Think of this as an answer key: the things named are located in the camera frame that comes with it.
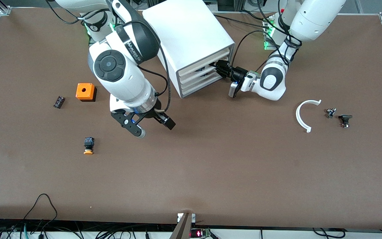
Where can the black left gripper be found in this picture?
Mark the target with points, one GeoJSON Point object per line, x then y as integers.
{"type": "Point", "coordinates": [238, 73]}

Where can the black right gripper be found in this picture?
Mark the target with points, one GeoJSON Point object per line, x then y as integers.
{"type": "Point", "coordinates": [151, 115]}

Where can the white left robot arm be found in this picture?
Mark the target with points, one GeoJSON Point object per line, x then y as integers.
{"type": "Point", "coordinates": [313, 16]}

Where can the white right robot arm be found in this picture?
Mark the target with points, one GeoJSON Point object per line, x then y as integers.
{"type": "Point", "coordinates": [118, 69]}

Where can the yellow push button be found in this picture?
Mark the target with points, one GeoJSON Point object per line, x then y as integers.
{"type": "Point", "coordinates": [89, 144]}

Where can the orange box with hole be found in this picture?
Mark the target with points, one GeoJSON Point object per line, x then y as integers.
{"type": "Point", "coordinates": [85, 91]}

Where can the white curved plastic arc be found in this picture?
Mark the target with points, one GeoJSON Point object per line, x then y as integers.
{"type": "Point", "coordinates": [297, 114]}

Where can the small black contact block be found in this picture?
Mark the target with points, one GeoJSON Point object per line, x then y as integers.
{"type": "Point", "coordinates": [59, 102]}

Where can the small grey metal part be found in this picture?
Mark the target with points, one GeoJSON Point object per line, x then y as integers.
{"type": "Point", "coordinates": [330, 113]}

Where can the device with red display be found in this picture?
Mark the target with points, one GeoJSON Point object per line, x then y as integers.
{"type": "Point", "coordinates": [199, 233]}

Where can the small black knob part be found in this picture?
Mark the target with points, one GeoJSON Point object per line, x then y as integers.
{"type": "Point", "coordinates": [345, 118]}

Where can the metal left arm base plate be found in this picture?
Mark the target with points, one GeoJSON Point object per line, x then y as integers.
{"type": "Point", "coordinates": [268, 46]}

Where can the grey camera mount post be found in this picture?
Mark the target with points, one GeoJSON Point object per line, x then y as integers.
{"type": "Point", "coordinates": [182, 229]}

